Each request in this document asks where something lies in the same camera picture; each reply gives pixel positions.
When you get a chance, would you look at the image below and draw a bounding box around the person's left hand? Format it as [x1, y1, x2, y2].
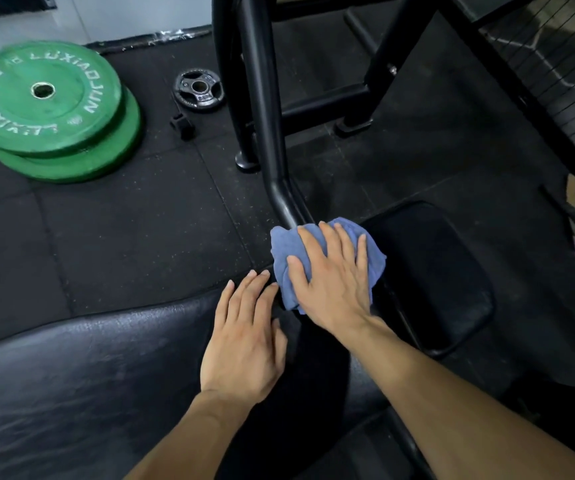
[200, 270, 288, 408]

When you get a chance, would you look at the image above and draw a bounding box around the person's right hand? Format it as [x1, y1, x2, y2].
[286, 221, 389, 351]

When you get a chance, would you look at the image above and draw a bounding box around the blue cleaning cloth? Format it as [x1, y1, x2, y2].
[270, 217, 387, 315]

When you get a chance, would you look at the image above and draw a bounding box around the person's right forearm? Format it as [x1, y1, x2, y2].
[340, 317, 575, 480]

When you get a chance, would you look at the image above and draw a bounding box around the person's left forearm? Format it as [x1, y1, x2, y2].
[125, 390, 256, 480]

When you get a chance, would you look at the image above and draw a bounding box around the small black square pad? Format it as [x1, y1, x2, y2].
[360, 201, 497, 358]

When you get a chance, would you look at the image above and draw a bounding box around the large black padded seat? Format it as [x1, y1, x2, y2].
[0, 289, 350, 480]

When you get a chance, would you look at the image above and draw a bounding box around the black barbell collar clip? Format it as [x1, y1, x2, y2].
[169, 112, 197, 142]

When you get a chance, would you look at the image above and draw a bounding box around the green bumper weight plate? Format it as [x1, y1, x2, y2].
[0, 86, 142, 184]
[0, 41, 123, 157]

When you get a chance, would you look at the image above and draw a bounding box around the small black weight plate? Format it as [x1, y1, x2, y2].
[172, 68, 226, 113]

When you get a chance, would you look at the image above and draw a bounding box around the clear plastic film strip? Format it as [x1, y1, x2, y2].
[86, 26, 213, 54]

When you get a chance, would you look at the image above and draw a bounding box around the black metal machine frame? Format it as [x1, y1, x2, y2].
[211, 0, 575, 230]

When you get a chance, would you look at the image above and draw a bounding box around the black wire mesh panel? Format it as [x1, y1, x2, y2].
[481, 0, 575, 171]

